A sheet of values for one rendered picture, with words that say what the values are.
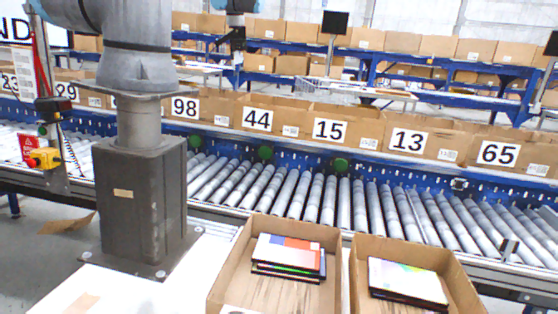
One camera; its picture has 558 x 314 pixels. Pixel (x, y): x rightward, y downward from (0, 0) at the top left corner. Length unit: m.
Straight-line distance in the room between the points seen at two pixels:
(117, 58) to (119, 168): 0.26
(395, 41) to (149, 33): 5.58
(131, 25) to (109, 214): 0.48
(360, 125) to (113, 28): 1.19
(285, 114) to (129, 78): 1.01
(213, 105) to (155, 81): 0.99
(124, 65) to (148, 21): 0.11
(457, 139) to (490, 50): 4.86
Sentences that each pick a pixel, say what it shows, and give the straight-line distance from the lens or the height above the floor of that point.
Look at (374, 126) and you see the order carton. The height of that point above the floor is 1.01.
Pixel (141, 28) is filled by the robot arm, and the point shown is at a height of 1.36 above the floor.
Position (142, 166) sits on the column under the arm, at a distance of 0.82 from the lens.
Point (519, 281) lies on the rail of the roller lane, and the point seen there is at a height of 0.70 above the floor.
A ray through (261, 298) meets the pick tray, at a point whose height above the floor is 0.76.
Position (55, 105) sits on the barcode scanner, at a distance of 1.39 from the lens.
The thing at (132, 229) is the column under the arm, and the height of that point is 0.86.
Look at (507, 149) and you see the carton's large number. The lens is 1.82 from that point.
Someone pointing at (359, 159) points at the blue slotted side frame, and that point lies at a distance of 1.62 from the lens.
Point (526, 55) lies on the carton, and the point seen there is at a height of 1.55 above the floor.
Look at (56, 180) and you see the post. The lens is 1.60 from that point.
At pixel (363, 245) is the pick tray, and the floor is 0.81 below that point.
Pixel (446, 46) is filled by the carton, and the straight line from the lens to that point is 6.32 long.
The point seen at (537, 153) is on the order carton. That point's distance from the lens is 1.87.
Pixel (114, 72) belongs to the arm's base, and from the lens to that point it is 0.80.
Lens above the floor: 1.36
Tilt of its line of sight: 20 degrees down
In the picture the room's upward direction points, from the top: 6 degrees clockwise
